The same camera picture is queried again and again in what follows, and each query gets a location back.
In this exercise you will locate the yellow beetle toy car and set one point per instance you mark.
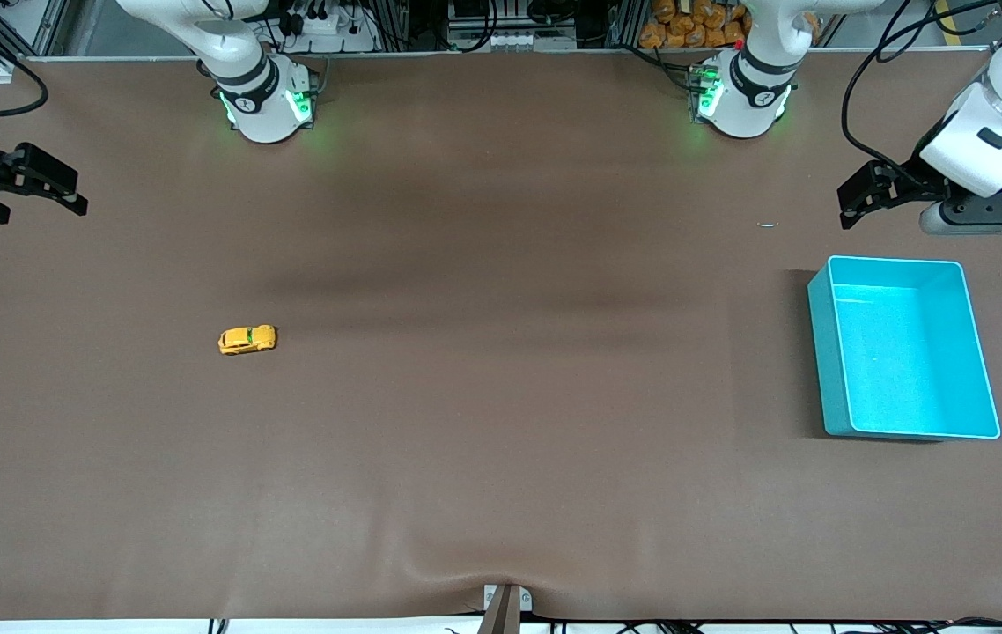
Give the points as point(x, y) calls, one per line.
point(247, 340)

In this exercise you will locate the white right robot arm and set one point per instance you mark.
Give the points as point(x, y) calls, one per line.
point(263, 106)

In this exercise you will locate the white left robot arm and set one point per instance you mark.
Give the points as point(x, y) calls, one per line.
point(752, 97)

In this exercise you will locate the teal plastic bin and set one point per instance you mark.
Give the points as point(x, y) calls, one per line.
point(906, 370)

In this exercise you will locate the orange stuffed toys pile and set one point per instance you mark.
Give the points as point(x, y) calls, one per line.
point(686, 31)

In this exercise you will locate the white power strip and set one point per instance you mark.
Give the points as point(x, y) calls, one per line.
point(316, 25)

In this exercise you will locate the grey equipment rack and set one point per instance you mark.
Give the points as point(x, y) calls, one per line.
point(510, 40)

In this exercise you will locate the brown table mat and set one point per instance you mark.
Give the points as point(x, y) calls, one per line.
point(466, 440)

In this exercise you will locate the metal mat clamp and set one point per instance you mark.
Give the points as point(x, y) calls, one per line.
point(505, 608)

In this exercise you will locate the silver aluminium frame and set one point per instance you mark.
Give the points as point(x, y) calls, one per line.
point(52, 26)

